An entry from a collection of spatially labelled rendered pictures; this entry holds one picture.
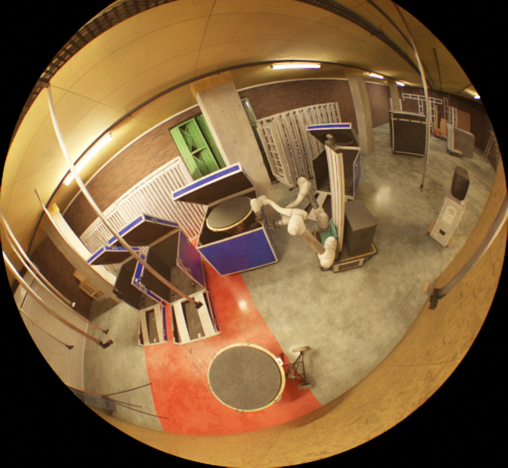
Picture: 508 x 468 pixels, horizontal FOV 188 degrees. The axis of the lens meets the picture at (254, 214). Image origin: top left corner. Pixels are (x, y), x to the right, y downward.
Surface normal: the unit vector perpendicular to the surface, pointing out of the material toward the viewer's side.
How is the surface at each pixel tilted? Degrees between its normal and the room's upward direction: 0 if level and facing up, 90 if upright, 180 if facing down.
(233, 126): 90
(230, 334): 0
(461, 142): 89
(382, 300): 0
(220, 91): 90
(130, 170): 90
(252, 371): 0
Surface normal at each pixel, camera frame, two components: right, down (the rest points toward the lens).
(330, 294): -0.33, -0.76
